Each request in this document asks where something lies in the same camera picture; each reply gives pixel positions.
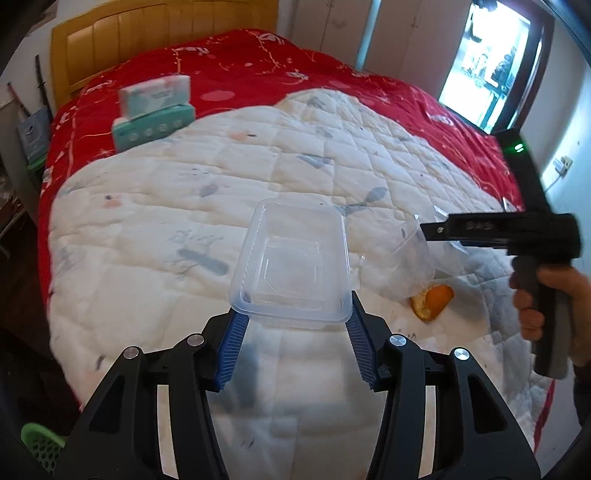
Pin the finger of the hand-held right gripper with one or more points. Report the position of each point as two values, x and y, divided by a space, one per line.
461 227

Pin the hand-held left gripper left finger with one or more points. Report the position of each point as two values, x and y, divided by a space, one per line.
231 355

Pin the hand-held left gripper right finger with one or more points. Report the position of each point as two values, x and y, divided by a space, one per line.
362 350

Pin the clear plastic bag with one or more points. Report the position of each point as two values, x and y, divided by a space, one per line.
406 265

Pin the clear rectangular plastic container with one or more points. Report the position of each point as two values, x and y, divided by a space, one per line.
286 258

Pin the green plastic mesh basket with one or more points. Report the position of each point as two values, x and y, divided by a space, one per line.
44 445

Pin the person's right hand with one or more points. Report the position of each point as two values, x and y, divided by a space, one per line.
579 300

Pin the orange peel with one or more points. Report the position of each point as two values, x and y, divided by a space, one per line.
434 302

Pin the window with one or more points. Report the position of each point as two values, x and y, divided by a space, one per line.
489 69

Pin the white quilted blanket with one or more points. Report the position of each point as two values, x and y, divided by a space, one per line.
184 194

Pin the pale vertical pole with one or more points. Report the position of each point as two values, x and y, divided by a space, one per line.
369 32

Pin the teal tissue box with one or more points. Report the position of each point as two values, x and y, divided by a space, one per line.
152 129

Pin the white wardrobe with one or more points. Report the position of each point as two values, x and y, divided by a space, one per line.
323 27

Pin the white tissue pack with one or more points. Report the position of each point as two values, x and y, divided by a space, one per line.
154 94

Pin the red patterned bedspread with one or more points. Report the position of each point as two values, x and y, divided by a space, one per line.
240 60

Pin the black stick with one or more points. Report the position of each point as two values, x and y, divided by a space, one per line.
42 83

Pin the red stick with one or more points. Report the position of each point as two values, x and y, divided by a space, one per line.
18 99

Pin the yellow wooden headboard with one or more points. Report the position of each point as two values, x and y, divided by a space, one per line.
138 32

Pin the white wall socket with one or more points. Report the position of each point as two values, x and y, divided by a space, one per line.
563 165

